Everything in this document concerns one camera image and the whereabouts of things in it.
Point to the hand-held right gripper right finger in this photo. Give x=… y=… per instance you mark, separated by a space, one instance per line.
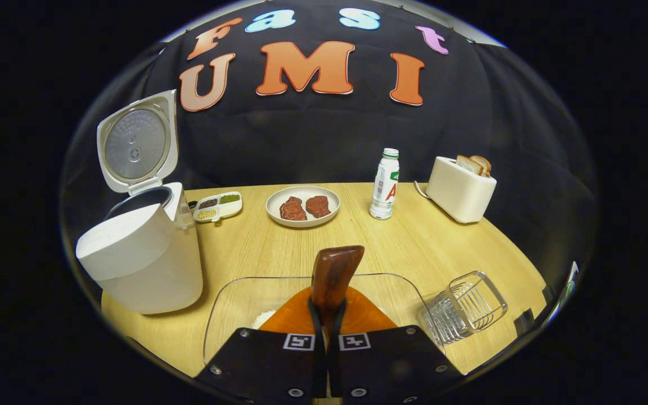
x=391 y=365

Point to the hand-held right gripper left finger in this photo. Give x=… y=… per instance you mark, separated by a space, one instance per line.
x=268 y=365

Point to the white rice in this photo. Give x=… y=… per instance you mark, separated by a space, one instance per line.
x=265 y=319

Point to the brown wooden spoon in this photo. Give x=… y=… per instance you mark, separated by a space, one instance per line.
x=332 y=275

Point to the white rice cooker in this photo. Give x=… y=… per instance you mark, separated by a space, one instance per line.
x=144 y=270

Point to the brown steak piece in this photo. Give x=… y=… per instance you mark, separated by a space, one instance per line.
x=292 y=209
x=318 y=206

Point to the white divided condiment dish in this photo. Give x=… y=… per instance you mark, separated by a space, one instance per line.
x=217 y=209

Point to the white bottle green cap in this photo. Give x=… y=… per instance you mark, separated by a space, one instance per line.
x=384 y=191

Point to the white round plate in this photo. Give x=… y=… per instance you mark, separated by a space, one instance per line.
x=331 y=198

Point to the white toaster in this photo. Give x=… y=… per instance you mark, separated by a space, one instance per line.
x=459 y=196

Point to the white and green item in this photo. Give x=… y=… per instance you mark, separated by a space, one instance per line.
x=566 y=289

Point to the toast bread slice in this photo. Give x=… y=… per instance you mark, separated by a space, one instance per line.
x=468 y=165
x=484 y=165

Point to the black backdrop cloth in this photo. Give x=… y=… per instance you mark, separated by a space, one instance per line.
x=301 y=146

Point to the black table bracket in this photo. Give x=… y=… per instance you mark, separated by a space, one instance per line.
x=523 y=322

